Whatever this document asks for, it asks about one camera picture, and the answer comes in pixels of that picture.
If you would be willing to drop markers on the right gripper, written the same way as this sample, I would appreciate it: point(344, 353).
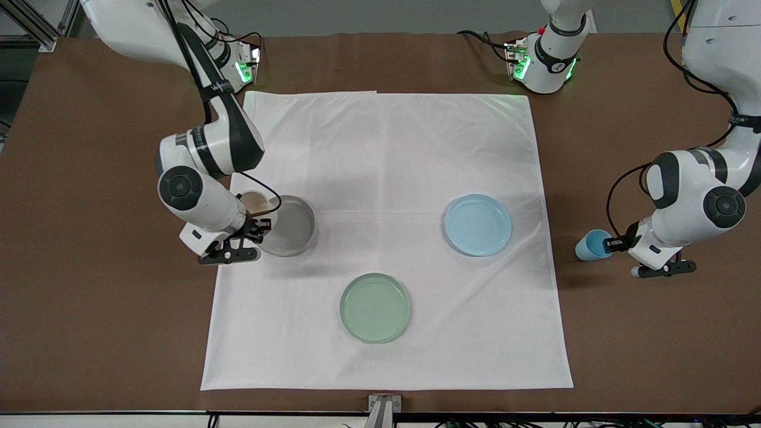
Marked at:
point(257, 228)

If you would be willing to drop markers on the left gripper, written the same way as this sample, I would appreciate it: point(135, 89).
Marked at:
point(628, 238)

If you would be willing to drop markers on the blue cup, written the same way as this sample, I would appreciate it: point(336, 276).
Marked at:
point(590, 246)

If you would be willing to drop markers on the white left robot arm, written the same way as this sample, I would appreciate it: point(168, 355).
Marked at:
point(707, 196)

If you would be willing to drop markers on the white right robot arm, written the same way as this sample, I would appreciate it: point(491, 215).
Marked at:
point(226, 134)

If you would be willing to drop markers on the gray plate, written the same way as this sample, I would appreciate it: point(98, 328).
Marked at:
point(294, 229)

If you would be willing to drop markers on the green plate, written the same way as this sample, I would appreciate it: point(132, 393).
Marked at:
point(375, 308)

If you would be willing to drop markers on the blue plate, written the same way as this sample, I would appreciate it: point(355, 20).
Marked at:
point(478, 224)

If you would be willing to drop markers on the white cloth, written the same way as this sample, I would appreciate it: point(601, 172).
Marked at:
point(386, 178)

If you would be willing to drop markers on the metal table edge bracket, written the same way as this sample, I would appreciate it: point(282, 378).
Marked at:
point(384, 407)

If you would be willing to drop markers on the aluminium frame profile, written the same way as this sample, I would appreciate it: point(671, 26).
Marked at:
point(32, 24)

